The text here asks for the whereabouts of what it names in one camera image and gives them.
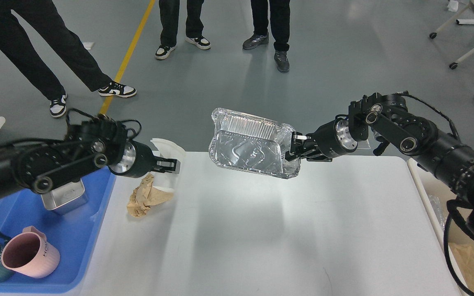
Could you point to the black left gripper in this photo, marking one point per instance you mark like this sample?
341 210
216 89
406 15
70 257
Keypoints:
138 159

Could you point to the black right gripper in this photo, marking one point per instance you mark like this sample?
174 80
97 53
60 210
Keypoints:
331 140

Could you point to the white paper cup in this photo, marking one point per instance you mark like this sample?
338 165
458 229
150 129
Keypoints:
167 182

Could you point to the aluminium foil tray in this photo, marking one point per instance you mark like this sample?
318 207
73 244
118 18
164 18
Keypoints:
253 144

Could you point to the stainless steel rectangular container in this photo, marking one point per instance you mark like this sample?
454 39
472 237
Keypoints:
65 198

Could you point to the pink ribbed mug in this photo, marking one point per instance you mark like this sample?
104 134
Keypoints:
30 253

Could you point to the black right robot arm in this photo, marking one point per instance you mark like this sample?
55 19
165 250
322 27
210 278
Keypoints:
441 154

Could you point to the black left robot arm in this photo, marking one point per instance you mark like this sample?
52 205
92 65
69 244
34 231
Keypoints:
42 165

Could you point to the blue plastic tray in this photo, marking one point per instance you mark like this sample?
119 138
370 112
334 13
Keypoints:
74 234

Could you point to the person with grey sneakers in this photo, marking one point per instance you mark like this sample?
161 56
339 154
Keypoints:
271 16

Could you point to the clear plastic in bin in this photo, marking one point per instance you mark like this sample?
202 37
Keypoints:
438 210

